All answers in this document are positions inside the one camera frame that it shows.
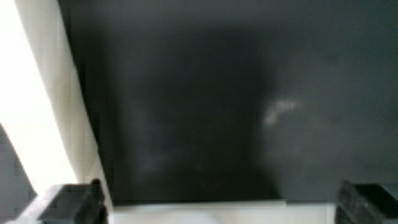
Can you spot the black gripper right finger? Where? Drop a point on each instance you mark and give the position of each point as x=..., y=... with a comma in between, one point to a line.
x=366, y=204

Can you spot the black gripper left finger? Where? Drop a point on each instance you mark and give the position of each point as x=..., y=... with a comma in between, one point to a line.
x=69, y=204

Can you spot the white drawer without knob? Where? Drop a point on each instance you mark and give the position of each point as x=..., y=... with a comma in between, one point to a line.
x=42, y=118

